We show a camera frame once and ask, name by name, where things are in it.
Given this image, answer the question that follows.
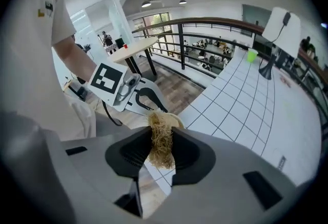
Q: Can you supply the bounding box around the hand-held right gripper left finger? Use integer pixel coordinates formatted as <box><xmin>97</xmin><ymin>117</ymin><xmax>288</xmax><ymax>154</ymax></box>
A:
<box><xmin>0</xmin><ymin>111</ymin><xmax>152</xmax><ymax>224</ymax></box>

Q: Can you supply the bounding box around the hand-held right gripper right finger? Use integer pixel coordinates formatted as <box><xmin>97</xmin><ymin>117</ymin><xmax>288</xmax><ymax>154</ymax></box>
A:
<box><xmin>143</xmin><ymin>127</ymin><xmax>299</xmax><ymax>224</ymax></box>

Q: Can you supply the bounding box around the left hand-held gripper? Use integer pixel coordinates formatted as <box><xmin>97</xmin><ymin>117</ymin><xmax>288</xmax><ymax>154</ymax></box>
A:
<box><xmin>88</xmin><ymin>62</ymin><xmax>169</xmax><ymax>116</ymax></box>

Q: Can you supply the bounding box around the beige cup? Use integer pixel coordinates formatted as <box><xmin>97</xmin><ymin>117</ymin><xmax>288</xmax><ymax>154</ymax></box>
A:
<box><xmin>166</xmin><ymin>113</ymin><xmax>185</xmax><ymax>129</ymax></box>

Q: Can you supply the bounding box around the tan fibre scrubber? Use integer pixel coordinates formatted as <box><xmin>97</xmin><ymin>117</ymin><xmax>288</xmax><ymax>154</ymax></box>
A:
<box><xmin>147</xmin><ymin>110</ymin><xmax>176</xmax><ymax>170</ymax></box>

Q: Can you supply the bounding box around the person's left forearm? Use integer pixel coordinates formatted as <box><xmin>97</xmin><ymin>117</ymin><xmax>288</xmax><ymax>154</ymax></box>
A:
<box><xmin>52</xmin><ymin>34</ymin><xmax>99</xmax><ymax>83</ymax></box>

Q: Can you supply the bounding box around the green plastic cup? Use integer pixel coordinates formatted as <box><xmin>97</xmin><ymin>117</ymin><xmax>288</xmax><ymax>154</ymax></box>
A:
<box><xmin>247</xmin><ymin>48</ymin><xmax>258</xmax><ymax>63</ymax></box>

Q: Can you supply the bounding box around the round wooden table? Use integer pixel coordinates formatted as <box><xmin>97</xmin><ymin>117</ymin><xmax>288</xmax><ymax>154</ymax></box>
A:
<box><xmin>107</xmin><ymin>36</ymin><xmax>159</xmax><ymax>82</ymax></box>

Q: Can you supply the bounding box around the brown and black railing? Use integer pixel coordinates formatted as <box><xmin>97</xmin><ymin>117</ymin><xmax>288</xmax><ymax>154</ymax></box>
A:
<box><xmin>131</xmin><ymin>16</ymin><xmax>328</xmax><ymax>126</ymax></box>

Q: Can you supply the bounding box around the person's white shirt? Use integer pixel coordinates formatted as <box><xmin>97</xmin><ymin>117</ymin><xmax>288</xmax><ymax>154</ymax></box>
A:
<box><xmin>0</xmin><ymin>0</ymin><xmax>97</xmax><ymax>141</ymax></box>

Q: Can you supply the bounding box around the white table lamp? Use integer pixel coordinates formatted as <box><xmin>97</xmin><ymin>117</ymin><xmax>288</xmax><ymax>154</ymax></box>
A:
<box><xmin>258</xmin><ymin>7</ymin><xmax>301</xmax><ymax>80</ymax></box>

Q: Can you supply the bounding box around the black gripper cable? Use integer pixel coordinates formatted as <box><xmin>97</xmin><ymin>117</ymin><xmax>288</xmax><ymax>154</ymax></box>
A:
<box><xmin>101</xmin><ymin>100</ymin><xmax>124</xmax><ymax>127</ymax></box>

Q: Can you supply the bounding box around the black adapter with cable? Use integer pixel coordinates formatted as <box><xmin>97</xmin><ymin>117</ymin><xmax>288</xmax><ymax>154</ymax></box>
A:
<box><xmin>271</xmin><ymin>11</ymin><xmax>292</xmax><ymax>43</ymax></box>

